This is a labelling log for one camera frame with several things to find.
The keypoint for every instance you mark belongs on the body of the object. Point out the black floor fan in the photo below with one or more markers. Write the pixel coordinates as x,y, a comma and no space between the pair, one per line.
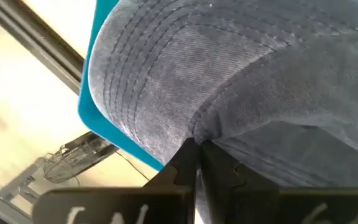
76,158

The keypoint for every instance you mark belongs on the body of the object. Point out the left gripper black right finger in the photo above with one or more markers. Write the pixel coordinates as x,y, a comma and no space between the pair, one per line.
219,174

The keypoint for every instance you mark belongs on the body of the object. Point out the blue denim cap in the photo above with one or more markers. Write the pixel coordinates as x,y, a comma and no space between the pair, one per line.
228,77

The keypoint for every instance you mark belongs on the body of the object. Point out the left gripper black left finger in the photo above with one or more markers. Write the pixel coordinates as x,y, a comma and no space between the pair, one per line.
185,168

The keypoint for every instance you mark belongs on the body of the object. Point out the grey table leg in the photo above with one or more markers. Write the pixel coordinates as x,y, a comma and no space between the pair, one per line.
14,189

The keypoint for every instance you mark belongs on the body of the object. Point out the teal plastic bin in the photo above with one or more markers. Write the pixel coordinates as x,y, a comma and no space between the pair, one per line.
87,109

